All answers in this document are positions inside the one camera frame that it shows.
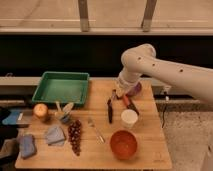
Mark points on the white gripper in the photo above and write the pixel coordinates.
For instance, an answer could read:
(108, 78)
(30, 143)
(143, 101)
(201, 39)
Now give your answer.
(123, 86)

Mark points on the red chili pepper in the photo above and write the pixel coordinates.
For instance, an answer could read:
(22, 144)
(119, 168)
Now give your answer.
(126, 101)

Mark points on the metal fork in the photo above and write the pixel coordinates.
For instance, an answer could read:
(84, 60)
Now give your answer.
(99, 135)

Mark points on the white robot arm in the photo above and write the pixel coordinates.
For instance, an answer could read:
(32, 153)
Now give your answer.
(196, 81)

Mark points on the white paper cup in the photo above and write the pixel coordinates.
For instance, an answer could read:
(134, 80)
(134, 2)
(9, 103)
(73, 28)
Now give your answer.
(129, 118)

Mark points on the small cup with utensils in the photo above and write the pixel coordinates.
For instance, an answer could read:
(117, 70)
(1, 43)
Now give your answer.
(63, 113)

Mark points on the purple bowl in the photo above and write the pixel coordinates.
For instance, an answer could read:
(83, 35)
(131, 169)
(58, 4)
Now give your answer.
(134, 91)

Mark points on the green plastic tray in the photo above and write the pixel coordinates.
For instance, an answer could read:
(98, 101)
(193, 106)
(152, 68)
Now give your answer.
(64, 87)

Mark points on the orange red bowl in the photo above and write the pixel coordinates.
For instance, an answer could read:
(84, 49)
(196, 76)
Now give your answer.
(123, 144)

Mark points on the bunch of dark grapes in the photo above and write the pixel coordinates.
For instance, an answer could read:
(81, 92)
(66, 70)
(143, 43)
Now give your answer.
(74, 133)

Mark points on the yellow apple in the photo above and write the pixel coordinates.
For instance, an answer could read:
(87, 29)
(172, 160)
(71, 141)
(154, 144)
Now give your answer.
(40, 110)

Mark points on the light blue cloth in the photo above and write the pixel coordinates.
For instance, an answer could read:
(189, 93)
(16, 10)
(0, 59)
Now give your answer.
(54, 136)

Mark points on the blue sponge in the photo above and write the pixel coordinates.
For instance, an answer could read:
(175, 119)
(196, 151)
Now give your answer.
(27, 146)

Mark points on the blue object at left edge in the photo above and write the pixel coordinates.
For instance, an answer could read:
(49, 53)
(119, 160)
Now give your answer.
(14, 117)

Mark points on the black handled knife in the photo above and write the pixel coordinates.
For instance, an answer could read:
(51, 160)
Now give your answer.
(109, 104)

